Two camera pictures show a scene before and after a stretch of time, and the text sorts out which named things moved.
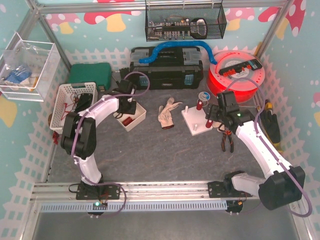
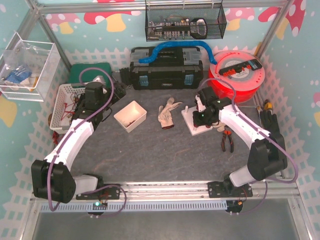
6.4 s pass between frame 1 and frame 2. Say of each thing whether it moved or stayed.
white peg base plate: stayed
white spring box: stayed
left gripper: moved
